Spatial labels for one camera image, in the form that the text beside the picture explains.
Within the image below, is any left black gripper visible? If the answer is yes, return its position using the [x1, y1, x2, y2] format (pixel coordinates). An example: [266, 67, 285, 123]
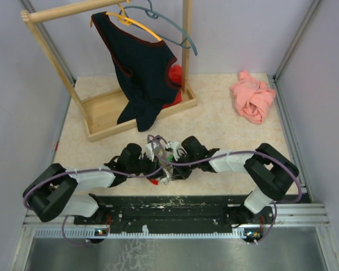
[127, 152, 166, 181]

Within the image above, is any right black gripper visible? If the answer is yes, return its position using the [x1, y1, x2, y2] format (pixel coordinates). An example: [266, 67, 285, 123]
[171, 152, 199, 181]

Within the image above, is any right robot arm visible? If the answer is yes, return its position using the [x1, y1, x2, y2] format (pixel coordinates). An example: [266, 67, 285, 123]
[171, 136, 299, 224]

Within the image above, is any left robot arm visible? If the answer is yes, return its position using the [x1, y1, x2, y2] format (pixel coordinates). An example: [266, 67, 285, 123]
[23, 143, 163, 224]

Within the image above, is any wooden clothes rack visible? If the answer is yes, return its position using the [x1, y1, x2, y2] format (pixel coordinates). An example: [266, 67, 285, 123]
[20, 1, 198, 142]

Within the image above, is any pink cloth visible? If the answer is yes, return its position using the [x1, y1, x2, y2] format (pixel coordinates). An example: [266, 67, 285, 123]
[229, 71, 276, 124]

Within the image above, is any red cloth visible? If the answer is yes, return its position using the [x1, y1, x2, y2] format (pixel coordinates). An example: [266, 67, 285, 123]
[163, 64, 182, 109]

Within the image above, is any dark navy tank top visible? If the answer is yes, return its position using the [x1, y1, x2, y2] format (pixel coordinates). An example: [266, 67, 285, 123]
[91, 12, 181, 132]

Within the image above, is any grey-blue hanger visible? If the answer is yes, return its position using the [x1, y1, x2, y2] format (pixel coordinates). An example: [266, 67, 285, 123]
[123, 1, 198, 56]

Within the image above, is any yellow hanger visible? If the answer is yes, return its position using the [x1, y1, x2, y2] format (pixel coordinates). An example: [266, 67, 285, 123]
[106, 4, 162, 41]

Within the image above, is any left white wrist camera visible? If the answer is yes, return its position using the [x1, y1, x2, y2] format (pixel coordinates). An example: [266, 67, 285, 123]
[144, 143, 163, 161]

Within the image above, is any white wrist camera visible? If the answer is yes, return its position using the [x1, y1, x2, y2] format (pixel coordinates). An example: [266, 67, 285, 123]
[144, 143, 163, 161]
[166, 141, 181, 156]

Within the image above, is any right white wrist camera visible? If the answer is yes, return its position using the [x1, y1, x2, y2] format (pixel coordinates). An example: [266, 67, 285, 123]
[166, 141, 181, 156]

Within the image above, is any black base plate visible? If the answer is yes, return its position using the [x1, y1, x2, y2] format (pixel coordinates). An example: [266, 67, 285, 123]
[42, 193, 311, 235]

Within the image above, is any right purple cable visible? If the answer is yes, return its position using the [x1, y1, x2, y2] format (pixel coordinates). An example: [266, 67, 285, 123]
[146, 134, 303, 245]

